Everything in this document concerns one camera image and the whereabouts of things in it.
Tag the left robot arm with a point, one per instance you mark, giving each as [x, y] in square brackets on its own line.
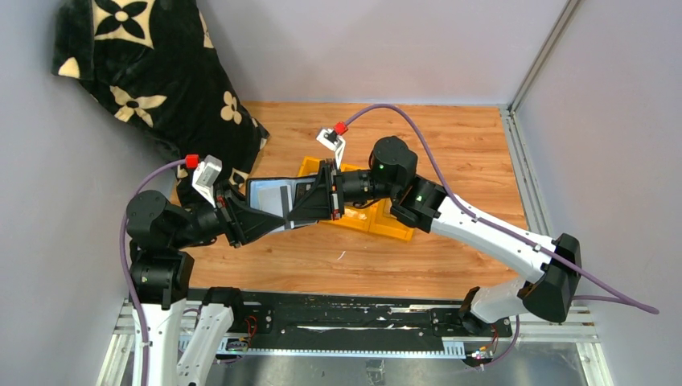
[160, 274]

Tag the black floral blanket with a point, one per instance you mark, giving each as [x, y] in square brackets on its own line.
[153, 65]

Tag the right yellow bin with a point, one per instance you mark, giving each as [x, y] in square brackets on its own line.
[383, 223]

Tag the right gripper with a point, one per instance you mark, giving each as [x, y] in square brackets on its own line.
[334, 189]

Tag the aluminium frame post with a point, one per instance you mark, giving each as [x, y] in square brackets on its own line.
[559, 27]

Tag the yellow bin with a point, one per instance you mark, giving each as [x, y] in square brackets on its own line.
[383, 223]
[310, 167]
[353, 218]

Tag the left yellow bin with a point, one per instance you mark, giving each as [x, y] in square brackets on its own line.
[310, 167]

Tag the middle yellow bin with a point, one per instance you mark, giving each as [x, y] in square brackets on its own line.
[353, 218]

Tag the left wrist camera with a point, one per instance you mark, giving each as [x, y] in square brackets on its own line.
[205, 176]

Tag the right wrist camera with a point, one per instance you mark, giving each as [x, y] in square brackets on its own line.
[333, 141]

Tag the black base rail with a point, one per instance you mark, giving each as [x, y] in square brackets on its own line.
[323, 322]

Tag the black credit card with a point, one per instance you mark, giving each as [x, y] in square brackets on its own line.
[301, 189]

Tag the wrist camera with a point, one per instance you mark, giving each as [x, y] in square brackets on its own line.
[205, 176]
[333, 141]

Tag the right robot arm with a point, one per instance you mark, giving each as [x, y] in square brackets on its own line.
[547, 268]

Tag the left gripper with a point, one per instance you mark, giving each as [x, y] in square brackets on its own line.
[231, 215]

